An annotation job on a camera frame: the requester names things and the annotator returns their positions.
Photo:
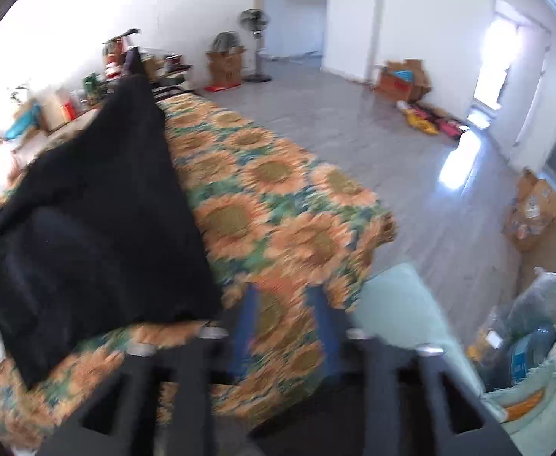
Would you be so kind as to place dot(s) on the red carton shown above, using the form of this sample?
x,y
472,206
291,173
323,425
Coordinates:
x,y
70,107

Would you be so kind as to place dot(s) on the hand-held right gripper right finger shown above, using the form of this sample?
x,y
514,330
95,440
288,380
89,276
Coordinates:
x,y
328,337

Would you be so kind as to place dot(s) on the colourful packets on floor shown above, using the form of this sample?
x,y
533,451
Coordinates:
x,y
430,121

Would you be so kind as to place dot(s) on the row of bottles and jars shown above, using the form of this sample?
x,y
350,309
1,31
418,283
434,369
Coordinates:
x,y
92,86

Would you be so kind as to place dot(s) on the open cardboard box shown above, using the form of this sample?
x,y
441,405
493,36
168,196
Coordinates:
x,y
404,80

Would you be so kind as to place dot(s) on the tall cardboard box with fan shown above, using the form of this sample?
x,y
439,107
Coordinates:
x,y
225,64

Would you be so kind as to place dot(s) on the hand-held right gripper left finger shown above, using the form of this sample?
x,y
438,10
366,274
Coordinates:
x,y
242,327

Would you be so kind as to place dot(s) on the black knit sweater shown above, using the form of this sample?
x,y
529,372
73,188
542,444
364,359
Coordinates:
x,y
92,223

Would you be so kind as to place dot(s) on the sunflower print blanket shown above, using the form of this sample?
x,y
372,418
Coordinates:
x,y
268,175

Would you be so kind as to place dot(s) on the potted green plant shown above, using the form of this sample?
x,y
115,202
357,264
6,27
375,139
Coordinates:
x,y
19,95

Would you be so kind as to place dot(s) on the blue water bottle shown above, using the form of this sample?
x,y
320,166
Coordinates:
x,y
530,354

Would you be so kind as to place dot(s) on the red floor mat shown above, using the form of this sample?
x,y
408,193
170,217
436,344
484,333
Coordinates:
x,y
221,88

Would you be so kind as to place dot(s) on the cardboard box of packets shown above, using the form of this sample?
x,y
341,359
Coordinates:
x,y
532,213

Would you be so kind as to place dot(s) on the black standing fan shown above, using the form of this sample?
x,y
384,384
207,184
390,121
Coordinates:
x,y
254,42

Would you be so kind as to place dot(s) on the light green mattress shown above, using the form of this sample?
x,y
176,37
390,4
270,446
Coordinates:
x,y
401,304

